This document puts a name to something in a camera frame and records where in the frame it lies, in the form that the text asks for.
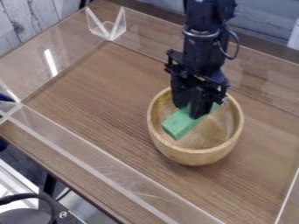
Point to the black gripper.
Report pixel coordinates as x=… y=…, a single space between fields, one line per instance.
x=192 y=87

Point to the green rectangular block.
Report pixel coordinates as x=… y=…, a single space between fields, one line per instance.
x=179 y=124

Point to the brown wooden bowl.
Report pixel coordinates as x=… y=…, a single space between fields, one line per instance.
x=208 y=142

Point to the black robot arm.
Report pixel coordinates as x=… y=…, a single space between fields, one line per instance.
x=206 y=33

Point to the black table leg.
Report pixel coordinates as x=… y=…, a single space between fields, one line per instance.
x=49 y=184

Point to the clear acrylic tray wall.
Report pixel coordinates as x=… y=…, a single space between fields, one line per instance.
x=83 y=81

